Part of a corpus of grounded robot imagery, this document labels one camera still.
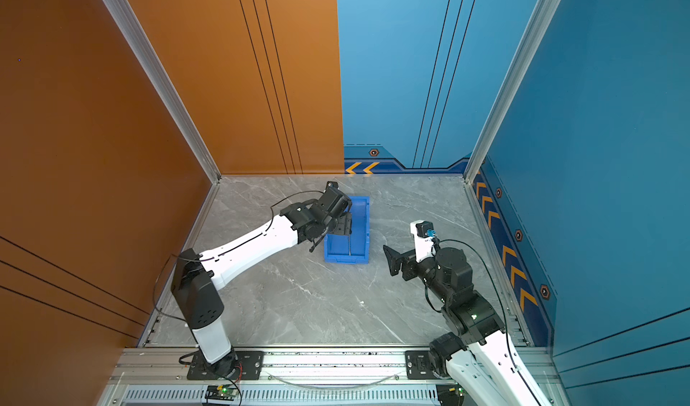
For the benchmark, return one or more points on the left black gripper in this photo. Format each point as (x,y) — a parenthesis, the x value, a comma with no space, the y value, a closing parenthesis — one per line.
(344,224)

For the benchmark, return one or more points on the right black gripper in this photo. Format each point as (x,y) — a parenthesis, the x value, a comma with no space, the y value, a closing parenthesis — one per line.
(394,262)

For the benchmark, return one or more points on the green circuit board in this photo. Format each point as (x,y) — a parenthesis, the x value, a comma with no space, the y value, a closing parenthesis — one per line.
(222,394)

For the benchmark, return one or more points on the aluminium front rail frame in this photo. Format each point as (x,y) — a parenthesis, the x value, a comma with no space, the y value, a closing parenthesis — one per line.
(312,375)

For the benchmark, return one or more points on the aluminium corner post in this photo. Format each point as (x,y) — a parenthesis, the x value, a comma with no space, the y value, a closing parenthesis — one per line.
(127,22)
(538,24)

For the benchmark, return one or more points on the left aluminium corner post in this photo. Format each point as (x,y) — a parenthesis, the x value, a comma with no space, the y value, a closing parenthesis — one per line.
(127,22)

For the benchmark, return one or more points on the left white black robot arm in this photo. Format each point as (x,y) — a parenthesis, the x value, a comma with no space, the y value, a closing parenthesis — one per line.
(199,277)

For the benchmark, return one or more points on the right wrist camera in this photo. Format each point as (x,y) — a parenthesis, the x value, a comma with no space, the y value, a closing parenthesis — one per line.
(425,240)

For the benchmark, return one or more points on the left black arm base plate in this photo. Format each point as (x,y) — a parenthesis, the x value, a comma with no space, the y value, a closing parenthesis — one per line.
(236,366)

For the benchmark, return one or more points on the blue plastic bin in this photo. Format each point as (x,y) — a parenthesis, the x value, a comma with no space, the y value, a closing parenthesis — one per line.
(336,246)

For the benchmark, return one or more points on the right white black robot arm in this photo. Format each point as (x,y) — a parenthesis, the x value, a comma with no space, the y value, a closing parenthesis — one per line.
(478,352)

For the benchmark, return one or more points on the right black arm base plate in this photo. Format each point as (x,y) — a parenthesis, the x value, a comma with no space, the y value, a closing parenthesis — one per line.
(419,366)

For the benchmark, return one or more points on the right aluminium corner post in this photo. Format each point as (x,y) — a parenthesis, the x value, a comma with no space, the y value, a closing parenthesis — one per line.
(538,24)

